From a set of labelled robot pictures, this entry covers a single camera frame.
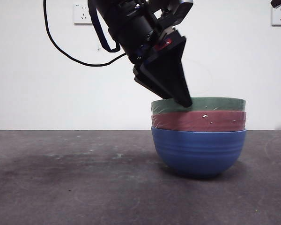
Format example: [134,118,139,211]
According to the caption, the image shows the red ribbed bowl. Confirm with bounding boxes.
[151,111,247,132]

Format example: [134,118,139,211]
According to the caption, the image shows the green ribbed bowl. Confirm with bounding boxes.
[150,97,247,115]

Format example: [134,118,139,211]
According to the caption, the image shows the blue ribbed bowl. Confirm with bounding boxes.
[151,126,247,179]

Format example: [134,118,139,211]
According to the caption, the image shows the thin black cable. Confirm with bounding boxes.
[43,0,127,67]

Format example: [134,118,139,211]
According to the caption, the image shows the dark looped cable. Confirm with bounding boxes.
[88,0,121,53]

